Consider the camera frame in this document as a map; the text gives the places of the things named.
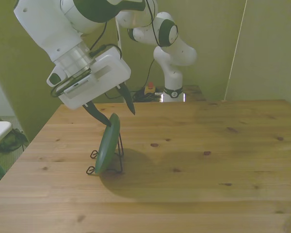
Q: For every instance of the red emergency stop button box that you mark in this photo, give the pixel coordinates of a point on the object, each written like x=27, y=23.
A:
x=150, y=88

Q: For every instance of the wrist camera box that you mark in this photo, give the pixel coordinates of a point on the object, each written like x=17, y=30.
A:
x=78, y=85

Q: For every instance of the white divider joint strip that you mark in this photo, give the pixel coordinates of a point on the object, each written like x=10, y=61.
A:
x=118, y=36

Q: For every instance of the dark green plate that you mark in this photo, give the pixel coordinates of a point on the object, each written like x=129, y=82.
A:
x=108, y=145

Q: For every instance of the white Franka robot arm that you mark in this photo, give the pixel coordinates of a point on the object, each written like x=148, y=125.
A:
x=51, y=31

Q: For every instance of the dark green bag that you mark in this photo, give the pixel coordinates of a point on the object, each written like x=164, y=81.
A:
x=11, y=142

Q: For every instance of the thin white slanted strip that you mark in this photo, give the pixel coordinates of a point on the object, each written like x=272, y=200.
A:
x=235, y=48

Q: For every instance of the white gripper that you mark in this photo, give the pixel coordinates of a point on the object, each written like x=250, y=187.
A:
x=111, y=72

